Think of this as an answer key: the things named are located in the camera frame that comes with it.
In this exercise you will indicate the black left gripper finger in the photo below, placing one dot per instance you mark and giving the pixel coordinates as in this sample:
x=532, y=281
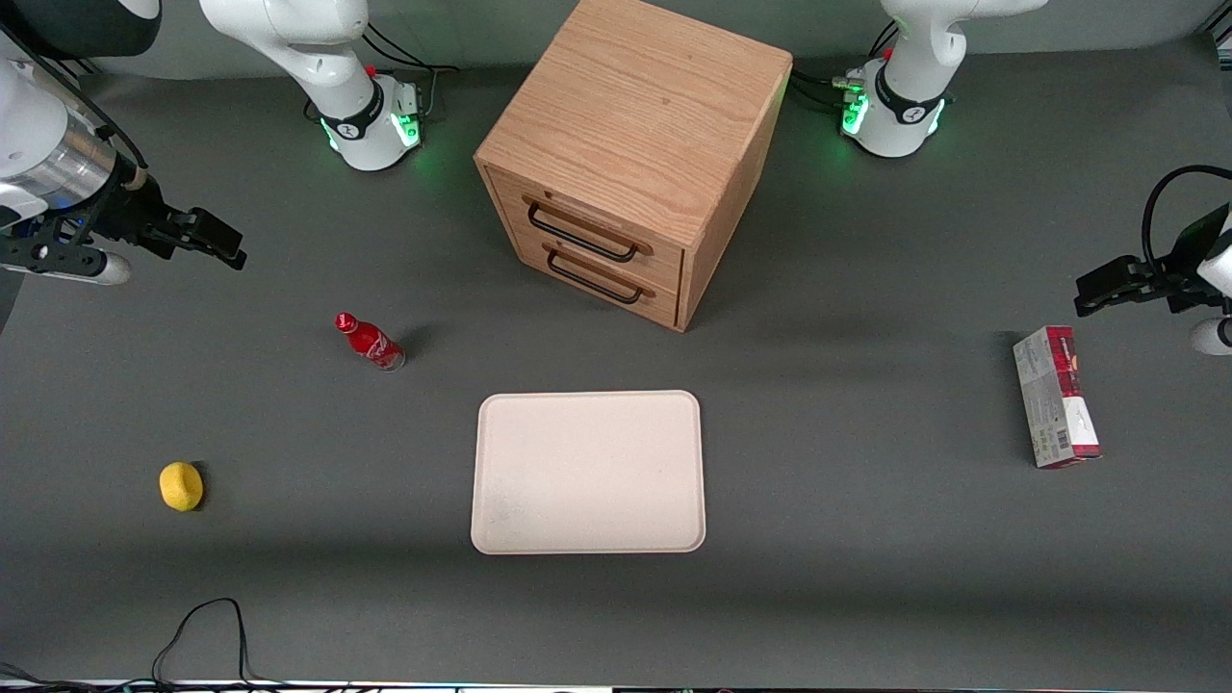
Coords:
x=1116, y=298
x=1112, y=277

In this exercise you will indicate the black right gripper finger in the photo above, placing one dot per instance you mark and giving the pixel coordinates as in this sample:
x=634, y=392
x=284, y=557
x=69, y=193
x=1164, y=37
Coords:
x=219, y=233
x=207, y=252

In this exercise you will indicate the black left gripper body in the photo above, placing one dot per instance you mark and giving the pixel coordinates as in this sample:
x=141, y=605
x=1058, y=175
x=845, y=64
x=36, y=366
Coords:
x=1190, y=254

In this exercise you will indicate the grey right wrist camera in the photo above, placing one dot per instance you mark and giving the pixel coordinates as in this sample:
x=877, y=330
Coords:
x=101, y=268

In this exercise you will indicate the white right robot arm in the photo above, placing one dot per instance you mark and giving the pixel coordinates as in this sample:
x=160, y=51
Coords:
x=289, y=38

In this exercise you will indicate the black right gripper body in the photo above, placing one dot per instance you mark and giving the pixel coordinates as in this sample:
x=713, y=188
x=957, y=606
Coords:
x=127, y=213

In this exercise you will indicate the red soda bottle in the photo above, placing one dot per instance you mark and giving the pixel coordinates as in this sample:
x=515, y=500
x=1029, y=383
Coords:
x=371, y=343

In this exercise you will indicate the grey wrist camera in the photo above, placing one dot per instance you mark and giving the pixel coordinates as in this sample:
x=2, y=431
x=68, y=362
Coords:
x=101, y=268
x=1211, y=337

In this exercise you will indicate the oak wooden drawer cabinet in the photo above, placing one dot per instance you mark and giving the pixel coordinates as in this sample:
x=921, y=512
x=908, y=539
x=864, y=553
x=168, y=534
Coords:
x=645, y=106

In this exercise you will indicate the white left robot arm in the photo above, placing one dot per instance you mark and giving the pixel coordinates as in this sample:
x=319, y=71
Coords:
x=914, y=87

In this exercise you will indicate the yellow lemon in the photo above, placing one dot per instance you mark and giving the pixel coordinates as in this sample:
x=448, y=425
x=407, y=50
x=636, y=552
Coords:
x=181, y=486

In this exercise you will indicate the oak drawer front panel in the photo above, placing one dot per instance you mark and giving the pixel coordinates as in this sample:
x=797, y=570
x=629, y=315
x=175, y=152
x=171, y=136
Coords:
x=666, y=303

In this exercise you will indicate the oak drawer with inside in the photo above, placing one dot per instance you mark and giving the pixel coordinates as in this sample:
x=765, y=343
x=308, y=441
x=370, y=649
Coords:
x=505, y=197

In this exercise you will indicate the beige rectangular tray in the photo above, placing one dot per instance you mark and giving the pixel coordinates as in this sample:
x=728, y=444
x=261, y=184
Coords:
x=589, y=472

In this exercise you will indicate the red and grey carton box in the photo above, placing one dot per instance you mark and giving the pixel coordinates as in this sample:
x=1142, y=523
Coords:
x=1054, y=399

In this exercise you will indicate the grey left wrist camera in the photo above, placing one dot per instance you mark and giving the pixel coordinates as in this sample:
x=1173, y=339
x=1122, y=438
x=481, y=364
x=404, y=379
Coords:
x=1211, y=337

